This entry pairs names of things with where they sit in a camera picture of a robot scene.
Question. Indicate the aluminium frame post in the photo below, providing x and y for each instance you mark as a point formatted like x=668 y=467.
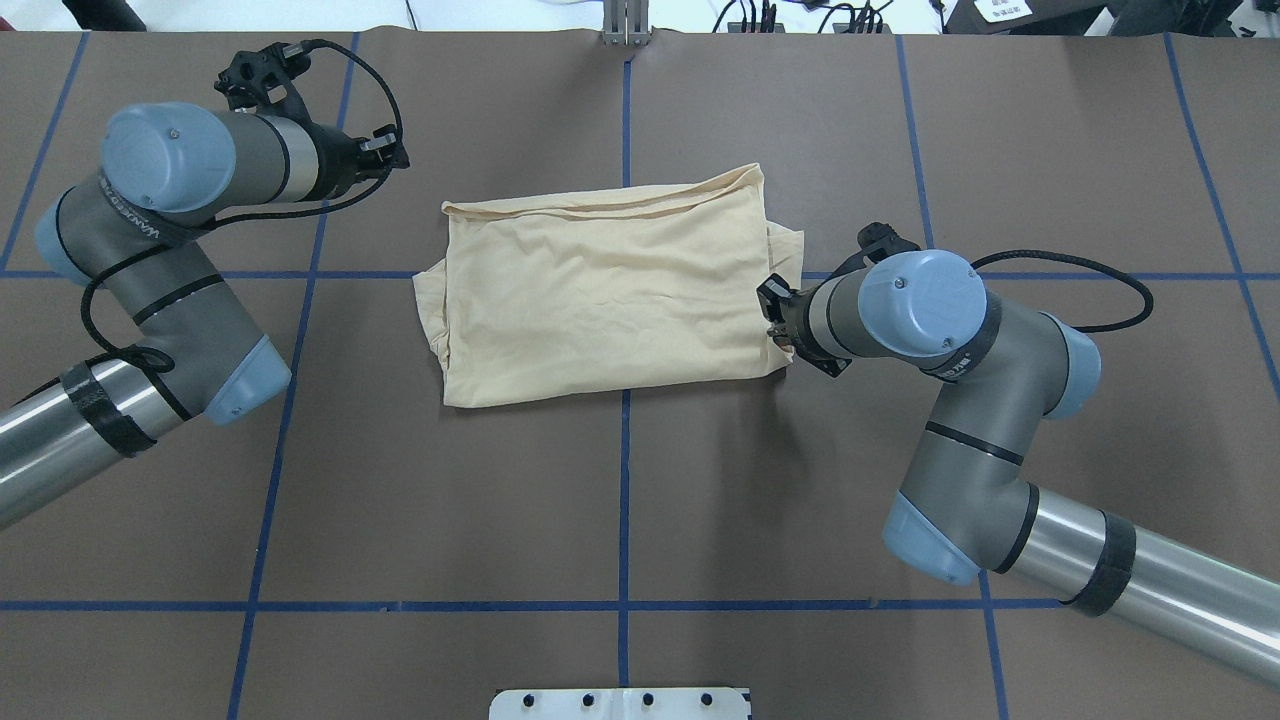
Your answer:
x=626 y=23

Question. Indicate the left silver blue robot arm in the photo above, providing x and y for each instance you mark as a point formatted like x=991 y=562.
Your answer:
x=175 y=342

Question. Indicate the cream long-sleeve graphic shirt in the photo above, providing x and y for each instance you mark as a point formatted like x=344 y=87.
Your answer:
x=580 y=292

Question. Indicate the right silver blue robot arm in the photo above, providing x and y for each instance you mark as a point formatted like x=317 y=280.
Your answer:
x=962 y=506

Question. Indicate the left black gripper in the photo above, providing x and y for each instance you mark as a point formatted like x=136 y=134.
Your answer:
x=337 y=166

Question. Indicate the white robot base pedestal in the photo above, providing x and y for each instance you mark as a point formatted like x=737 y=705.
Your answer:
x=714 y=702

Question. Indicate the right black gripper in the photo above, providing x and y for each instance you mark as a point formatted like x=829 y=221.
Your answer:
x=791 y=315

